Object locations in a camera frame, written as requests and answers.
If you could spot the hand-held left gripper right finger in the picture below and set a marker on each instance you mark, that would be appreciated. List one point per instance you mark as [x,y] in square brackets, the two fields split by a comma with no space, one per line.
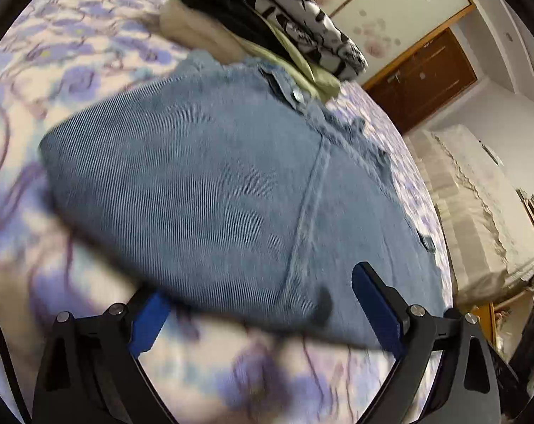
[377,304]

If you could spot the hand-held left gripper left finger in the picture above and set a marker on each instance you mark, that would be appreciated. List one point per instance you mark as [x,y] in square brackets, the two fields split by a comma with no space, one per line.
[149,322]

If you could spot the blue denim shirt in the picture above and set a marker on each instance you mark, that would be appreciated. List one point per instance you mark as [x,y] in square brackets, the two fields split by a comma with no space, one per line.
[205,185]

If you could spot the stack of folded clothes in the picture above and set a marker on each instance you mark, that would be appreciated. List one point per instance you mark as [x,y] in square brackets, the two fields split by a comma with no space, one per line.
[293,9]

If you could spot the orange wooden cabinet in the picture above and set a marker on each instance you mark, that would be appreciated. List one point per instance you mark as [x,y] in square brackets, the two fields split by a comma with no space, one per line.
[485,324]

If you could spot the white lace covered furniture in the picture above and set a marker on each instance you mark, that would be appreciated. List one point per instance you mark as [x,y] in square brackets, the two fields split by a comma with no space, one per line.
[479,194]

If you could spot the brown wooden door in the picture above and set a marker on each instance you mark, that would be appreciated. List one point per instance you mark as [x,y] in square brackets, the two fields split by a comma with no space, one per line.
[426,84]

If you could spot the light green folded garment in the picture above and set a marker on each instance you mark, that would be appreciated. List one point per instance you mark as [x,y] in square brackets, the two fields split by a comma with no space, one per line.
[320,81]

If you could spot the purple floral blanket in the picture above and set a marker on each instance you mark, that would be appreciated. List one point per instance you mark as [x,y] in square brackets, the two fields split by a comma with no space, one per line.
[72,53]

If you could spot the floral sliding door wardrobe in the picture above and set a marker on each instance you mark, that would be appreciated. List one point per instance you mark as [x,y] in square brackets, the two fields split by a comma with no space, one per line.
[381,9]

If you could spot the cream folded garment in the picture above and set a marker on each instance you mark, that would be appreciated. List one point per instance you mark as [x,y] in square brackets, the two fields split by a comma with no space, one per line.
[191,26]

